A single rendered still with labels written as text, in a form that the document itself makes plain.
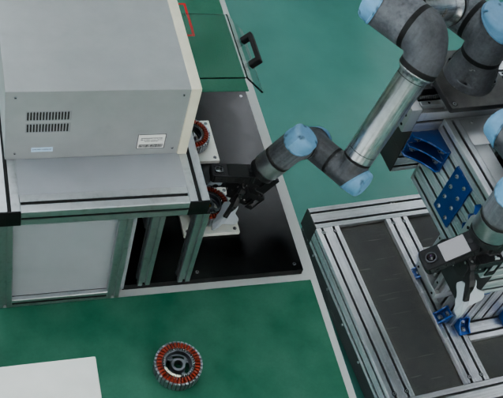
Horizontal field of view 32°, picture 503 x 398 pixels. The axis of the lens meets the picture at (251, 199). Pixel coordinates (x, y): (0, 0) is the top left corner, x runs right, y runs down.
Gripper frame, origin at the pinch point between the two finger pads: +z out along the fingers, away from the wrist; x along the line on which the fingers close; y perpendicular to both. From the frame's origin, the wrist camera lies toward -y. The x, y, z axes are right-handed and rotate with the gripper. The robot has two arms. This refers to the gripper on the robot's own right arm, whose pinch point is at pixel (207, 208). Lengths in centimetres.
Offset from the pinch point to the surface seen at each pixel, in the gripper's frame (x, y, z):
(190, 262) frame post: -21.0, -9.8, -1.3
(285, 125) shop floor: 104, 94, 37
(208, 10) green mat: 84, 13, -2
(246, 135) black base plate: 27.9, 14.9, -5.9
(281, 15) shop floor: 174, 104, 32
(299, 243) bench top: -8.4, 24.0, -8.7
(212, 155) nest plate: 19.1, 4.3, -1.3
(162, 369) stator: -45.3, -13.7, 8.6
